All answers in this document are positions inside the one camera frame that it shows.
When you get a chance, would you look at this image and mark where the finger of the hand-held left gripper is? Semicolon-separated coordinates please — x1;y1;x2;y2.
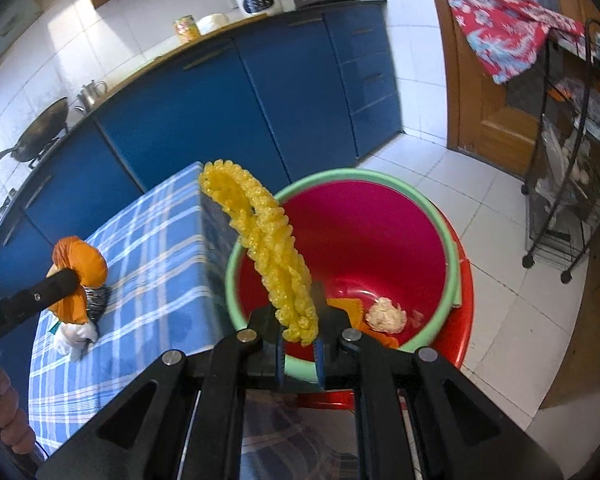
27;268;79;311

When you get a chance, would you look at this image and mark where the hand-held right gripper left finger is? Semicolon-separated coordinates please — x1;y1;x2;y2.
35;305;287;480

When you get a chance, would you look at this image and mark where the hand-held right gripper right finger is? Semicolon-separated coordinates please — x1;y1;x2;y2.
310;282;563;480

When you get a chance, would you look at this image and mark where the large orange plastic bag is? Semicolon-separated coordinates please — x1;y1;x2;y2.
47;236;108;326

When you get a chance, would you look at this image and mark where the small orange plastic bag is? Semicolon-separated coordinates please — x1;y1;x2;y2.
352;322;401;348

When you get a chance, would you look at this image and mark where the white plastic bag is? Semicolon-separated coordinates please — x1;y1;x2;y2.
52;322;98;363

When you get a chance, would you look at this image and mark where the small paper ball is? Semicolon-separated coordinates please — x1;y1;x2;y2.
364;297;408;333

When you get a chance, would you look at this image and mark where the large yellow foam net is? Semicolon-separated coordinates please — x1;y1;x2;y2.
199;160;320;346

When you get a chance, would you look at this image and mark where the red bucket with green rim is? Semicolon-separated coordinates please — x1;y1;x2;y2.
225;169;463;383

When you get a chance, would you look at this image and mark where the person's left hand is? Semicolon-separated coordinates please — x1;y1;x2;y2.
0;362;37;456

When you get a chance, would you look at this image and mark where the blue plaid tablecloth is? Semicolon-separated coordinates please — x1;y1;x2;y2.
27;161;361;480

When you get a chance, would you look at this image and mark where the gas stove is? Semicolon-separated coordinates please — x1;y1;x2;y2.
27;132;76;168

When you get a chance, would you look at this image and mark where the black wok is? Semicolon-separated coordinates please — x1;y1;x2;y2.
0;96;71;173

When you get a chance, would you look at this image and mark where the small metal kettle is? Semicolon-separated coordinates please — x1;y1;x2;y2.
72;80;108;111

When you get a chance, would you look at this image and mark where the grey range hood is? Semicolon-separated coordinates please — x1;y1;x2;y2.
0;0;43;86

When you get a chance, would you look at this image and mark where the blue kitchen base cabinet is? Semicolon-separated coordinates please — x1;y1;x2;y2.
0;0;403;281

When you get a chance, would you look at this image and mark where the wooden door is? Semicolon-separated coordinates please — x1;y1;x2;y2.
425;0;600;176

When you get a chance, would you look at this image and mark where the yellow tin can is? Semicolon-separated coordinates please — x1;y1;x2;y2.
174;15;201;43

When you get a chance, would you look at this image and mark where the white bowl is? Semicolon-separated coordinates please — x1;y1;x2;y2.
197;13;229;36

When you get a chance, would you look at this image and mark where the red floral cloth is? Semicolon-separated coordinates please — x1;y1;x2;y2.
437;0;586;85

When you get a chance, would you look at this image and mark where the black wire rack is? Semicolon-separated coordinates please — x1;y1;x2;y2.
522;19;600;283

